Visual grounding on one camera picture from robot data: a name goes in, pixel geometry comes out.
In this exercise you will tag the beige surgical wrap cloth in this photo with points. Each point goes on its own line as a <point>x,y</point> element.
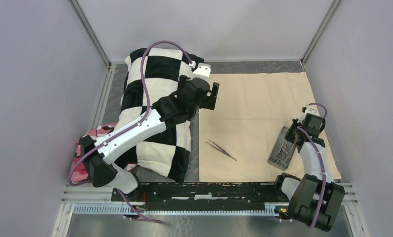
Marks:
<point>250,111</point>

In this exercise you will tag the surgical instruments in tray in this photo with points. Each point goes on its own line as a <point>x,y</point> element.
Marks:
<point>284,155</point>

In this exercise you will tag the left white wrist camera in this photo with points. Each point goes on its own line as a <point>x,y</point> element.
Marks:
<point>200,70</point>

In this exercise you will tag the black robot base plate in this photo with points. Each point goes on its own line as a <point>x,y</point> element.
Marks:
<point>168,196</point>

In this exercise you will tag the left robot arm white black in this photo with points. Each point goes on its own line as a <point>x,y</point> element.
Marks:
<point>99,155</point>

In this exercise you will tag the black white checkered blanket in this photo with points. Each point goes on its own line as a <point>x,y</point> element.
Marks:
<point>165,153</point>

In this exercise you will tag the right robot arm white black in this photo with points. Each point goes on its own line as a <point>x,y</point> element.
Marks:
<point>314,199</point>

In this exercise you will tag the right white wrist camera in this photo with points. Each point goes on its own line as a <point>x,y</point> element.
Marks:
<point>308,109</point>

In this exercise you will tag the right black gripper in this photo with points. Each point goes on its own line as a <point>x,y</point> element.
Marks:
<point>295,122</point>

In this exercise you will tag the white toothed cable rail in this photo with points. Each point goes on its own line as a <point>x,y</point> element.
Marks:
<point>124,209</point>

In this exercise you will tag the metal surgical instrument tray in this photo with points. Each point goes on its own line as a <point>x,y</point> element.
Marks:
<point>277,145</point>

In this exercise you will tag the steel tweezers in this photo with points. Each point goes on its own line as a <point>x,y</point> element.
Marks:
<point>216,146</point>
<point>226,155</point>

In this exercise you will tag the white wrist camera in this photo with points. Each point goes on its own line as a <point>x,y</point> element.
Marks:
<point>308,109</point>
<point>200,70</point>

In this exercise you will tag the pink camouflage cloth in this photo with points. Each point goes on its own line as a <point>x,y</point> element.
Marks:
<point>128,162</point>

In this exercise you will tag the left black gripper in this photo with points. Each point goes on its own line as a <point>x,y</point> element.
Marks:
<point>209,102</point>

